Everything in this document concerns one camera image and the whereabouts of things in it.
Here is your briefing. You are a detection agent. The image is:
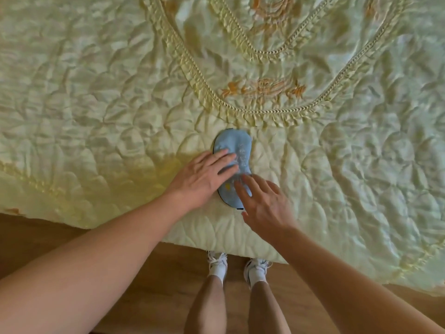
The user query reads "white shoe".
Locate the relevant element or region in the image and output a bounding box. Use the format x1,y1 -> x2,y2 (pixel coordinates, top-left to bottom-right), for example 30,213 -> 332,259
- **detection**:
207,251 -> 229,275
243,258 -> 274,283

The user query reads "white right shoe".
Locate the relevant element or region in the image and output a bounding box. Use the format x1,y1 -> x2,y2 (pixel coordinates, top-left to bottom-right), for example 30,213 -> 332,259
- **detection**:
243,258 -> 274,283

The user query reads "white left shoe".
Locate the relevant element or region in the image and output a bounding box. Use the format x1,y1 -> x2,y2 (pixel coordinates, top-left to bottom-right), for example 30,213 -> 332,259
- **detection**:
207,251 -> 229,275

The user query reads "white sock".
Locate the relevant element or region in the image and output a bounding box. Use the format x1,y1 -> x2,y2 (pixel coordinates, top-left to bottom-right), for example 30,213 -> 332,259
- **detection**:
209,262 -> 228,285
248,268 -> 269,290

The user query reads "person's right forearm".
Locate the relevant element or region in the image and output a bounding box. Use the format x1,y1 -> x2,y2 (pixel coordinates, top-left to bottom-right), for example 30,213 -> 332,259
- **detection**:
275,226 -> 445,334

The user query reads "person's leg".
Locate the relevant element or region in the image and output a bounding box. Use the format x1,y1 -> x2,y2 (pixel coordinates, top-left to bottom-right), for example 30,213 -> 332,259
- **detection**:
248,281 -> 292,334
184,275 -> 227,334

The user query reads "white right sock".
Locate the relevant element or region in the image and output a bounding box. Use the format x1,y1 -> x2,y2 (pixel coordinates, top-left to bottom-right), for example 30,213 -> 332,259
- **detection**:
248,268 -> 269,290

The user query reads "person's left forearm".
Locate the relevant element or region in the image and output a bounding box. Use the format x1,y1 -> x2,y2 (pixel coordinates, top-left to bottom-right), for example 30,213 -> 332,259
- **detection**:
0,192 -> 190,334

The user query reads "person's left leg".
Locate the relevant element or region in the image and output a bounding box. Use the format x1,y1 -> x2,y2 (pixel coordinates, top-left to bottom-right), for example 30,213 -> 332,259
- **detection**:
184,275 -> 227,334

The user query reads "white left sock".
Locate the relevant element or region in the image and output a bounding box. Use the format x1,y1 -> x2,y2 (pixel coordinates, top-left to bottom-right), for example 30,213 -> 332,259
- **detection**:
209,262 -> 228,285

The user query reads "person's right leg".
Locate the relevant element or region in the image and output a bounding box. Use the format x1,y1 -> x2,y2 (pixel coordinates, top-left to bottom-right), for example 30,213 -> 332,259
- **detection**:
248,281 -> 292,334

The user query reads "person's left hand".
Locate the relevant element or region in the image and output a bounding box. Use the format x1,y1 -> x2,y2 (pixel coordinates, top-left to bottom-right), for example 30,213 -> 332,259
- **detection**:
165,149 -> 241,215

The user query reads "light blue sleep mask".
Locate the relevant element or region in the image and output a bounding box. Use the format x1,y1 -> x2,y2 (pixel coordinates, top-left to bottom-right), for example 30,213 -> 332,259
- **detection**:
212,128 -> 254,210

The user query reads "pale yellow quilted bedspread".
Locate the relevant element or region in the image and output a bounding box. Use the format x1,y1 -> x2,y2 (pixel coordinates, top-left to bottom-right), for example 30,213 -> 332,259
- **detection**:
0,0 -> 445,298

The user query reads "person's right hand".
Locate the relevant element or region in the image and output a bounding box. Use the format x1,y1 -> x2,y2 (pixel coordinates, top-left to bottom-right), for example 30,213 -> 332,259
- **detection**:
233,174 -> 298,238

